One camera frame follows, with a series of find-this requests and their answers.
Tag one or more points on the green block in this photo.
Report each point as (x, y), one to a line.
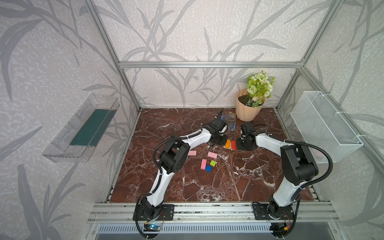
(213, 163)

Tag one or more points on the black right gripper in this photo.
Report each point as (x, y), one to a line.
(245, 144)

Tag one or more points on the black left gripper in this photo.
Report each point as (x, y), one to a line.
(218, 139)

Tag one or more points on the clear plastic tray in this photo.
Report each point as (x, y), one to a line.
(79, 138)

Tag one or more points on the beige flower pot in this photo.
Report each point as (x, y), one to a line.
(245, 113)

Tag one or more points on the green artificial plant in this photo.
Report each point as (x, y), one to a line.
(260, 86)

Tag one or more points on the white wire basket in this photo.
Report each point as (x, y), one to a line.
(320, 124)

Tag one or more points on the blue dotted work glove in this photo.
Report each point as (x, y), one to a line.
(230, 120)

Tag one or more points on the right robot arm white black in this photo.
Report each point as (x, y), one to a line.
(299, 169)

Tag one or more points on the pink block middle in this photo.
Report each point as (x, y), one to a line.
(212, 155)

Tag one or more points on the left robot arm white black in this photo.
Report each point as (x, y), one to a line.
(170, 157)

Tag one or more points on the pink block lower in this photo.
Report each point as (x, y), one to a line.
(203, 164)

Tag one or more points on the red block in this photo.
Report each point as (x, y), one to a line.
(233, 145)

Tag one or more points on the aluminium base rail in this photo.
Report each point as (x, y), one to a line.
(209, 212)

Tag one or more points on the orange block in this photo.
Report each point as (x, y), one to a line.
(228, 143)

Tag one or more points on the green circuit board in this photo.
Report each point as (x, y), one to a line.
(152, 227)

